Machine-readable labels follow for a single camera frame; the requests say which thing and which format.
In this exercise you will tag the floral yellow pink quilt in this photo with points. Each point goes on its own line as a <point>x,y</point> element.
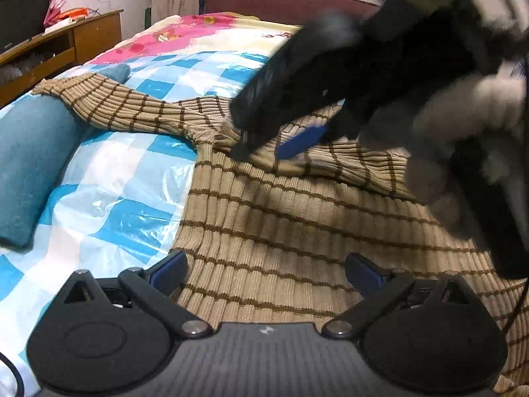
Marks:
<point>197,33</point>

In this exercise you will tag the grey gloved right hand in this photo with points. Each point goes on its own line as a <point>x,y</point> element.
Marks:
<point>469,107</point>

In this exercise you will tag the wooden desk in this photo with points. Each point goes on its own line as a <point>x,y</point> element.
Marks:
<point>61,49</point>

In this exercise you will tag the black monitor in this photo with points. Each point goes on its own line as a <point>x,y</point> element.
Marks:
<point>21,20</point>

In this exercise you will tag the tan striped knit sweater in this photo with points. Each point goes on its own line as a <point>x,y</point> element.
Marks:
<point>265,244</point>

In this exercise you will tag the blue checkered bed sheet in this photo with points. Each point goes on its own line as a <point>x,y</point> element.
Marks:
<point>118,205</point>

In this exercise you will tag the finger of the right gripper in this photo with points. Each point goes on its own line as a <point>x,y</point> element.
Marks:
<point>244,147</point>
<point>300,143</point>

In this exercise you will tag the orange items on desk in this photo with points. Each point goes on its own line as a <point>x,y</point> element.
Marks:
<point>77,13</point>

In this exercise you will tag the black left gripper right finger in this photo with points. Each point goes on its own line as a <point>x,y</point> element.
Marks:
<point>382,289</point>

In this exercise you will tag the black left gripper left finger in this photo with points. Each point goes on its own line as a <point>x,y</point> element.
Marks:
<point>150,290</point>

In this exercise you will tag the dark red headboard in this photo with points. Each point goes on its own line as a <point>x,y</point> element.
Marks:
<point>295,12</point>

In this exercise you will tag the teal folded cloth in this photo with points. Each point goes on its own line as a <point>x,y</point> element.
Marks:
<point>39,136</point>

